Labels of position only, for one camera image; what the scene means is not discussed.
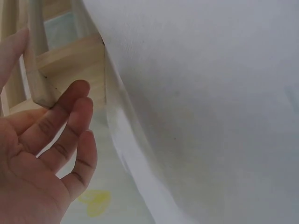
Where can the person's left hand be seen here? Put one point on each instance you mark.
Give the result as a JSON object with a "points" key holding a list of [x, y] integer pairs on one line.
{"points": [[28, 177]]}

